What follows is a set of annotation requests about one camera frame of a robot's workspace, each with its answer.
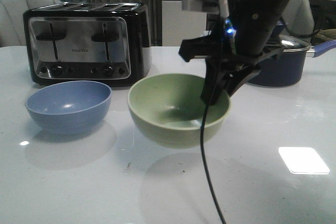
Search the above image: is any grey armchair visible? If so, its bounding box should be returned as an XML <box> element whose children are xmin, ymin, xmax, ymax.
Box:
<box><xmin>1</xmin><ymin>0</ymin><xmax>61</xmax><ymax>47</ymax></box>
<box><xmin>282</xmin><ymin>0</ymin><xmax>314</xmax><ymax>35</ymax></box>

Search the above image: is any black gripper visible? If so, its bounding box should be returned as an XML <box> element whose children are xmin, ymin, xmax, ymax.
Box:
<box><xmin>178</xmin><ymin>31</ymin><xmax>283</xmax><ymax>104</ymax></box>

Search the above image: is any black cable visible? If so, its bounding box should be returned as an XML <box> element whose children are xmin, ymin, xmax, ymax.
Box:
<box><xmin>199</xmin><ymin>16</ymin><xmax>228</xmax><ymax>224</ymax></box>

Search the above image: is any right grey armchair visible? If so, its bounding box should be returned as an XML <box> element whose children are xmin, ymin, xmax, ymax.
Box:
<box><xmin>282</xmin><ymin>0</ymin><xmax>314</xmax><ymax>35</ymax></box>

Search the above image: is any black and chrome toaster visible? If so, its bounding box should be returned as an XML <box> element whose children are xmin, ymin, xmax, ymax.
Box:
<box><xmin>23</xmin><ymin>2</ymin><xmax>152</xmax><ymax>87</ymax></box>

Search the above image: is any glass pot lid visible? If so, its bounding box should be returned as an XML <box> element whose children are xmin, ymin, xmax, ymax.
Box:
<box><xmin>266</xmin><ymin>21</ymin><xmax>311</xmax><ymax>52</ymax></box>

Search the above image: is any left grey armchair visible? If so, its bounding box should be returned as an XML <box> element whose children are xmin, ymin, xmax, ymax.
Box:
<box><xmin>1</xmin><ymin>0</ymin><xmax>61</xmax><ymax>47</ymax></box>

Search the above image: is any green bowl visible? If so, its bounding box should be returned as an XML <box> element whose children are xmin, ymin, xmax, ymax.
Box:
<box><xmin>127</xmin><ymin>73</ymin><xmax>230</xmax><ymax>148</ymax></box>

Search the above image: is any white refrigerator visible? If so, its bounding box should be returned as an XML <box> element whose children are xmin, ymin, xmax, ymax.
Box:
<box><xmin>161</xmin><ymin>0</ymin><xmax>211</xmax><ymax>47</ymax></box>

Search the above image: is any blue bowl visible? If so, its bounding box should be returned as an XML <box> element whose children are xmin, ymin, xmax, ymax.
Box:
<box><xmin>25</xmin><ymin>80</ymin><xmax>112</xmax><ymax>135</ymax></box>

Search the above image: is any blue cooking pot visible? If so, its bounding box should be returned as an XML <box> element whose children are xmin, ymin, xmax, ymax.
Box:
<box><xmin>248</xmin><ymin>40</ymin><xmax>335</xmax><ymax>88</ymax></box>

